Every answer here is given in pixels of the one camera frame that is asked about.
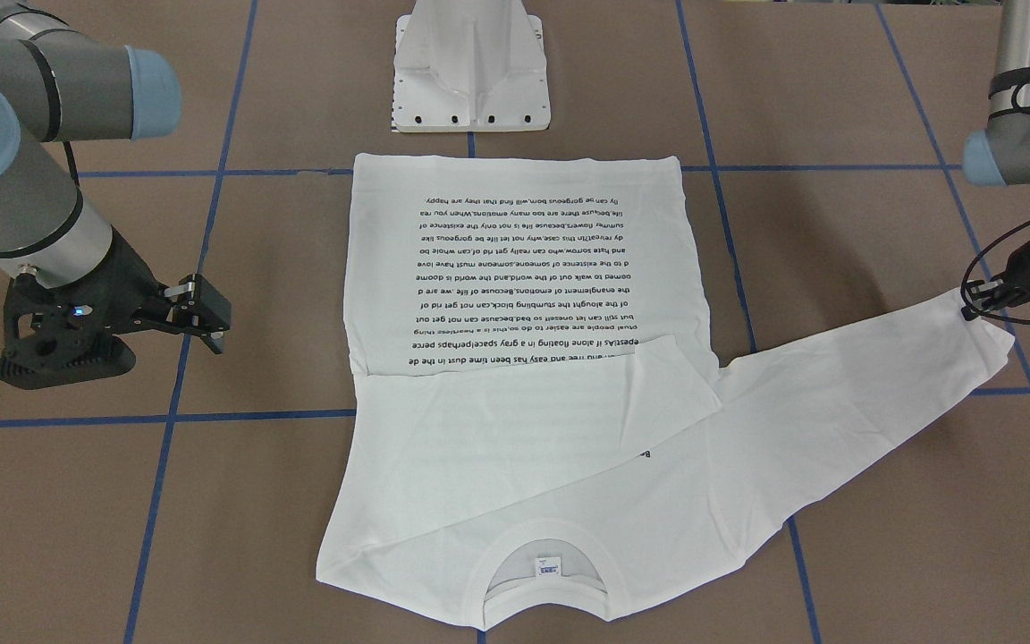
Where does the white long-sleeve printed shirt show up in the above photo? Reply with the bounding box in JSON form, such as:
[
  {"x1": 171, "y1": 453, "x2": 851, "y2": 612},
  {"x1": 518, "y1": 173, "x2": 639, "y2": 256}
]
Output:
[{"x1": 316, "y1": 154, "x2": 1014, "y2": 631}]

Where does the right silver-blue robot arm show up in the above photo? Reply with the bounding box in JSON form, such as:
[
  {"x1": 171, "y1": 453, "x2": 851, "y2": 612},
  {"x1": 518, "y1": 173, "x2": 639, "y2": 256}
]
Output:
[{"x1": 0, "y1": 1, "x2": 232, "y2": 389}]

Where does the white camera stand column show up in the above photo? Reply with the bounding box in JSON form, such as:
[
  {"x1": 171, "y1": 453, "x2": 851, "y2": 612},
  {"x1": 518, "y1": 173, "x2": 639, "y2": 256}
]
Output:
[{"x1": 392, "y1": 1, "x2": 552, "y2": 133}]

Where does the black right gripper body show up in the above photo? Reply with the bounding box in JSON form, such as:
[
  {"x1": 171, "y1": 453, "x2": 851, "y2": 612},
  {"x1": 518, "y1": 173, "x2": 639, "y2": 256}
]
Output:
[{"x1": 3, "y1": 235, "x2": 203, "y2": 389}]

